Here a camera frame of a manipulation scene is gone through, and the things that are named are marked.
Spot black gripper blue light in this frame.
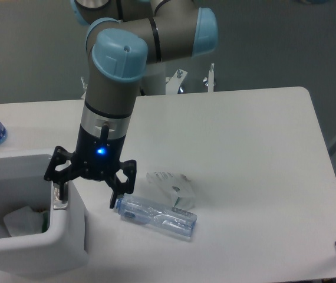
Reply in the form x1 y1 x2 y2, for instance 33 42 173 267
44 127 137 209

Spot white push-button trash can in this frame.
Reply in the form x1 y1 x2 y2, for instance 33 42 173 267
0 150 88 275

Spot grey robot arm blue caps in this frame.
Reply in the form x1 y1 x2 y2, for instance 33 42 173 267
44 1 219 210

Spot white crumpled trash in can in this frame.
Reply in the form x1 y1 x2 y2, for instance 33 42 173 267
3 206 50 237

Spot crushed clear plastic bottle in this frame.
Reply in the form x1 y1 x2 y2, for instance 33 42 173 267
114 194 197 242

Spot crumpled white paper carton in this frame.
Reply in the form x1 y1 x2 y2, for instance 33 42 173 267
146 172 196 210

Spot white metal base frame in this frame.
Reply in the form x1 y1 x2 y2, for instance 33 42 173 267
81 62 216 99

